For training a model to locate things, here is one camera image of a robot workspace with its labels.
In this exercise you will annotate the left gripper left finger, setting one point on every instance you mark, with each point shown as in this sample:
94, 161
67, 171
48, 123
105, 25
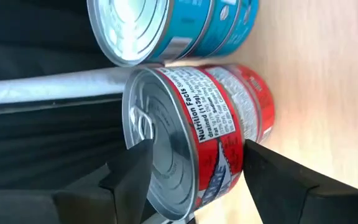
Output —
89, 205

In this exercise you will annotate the blue tuna can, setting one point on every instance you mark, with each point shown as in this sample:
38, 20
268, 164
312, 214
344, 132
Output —
246, 18
224, 18
129, 28

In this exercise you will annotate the black backdrop curtain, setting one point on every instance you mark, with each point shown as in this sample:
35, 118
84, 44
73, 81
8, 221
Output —
42, 140

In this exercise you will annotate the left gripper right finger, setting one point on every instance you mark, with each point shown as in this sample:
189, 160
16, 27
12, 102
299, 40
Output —
306, 205

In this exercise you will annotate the white pole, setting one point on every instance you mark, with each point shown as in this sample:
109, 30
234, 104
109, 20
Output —
42, 88

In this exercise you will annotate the red albacore tuna can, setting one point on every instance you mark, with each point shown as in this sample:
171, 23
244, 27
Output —
244, 105
172, 124
264, 96

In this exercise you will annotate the wooden shelf board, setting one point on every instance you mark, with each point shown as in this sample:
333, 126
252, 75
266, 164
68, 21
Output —
322, 93

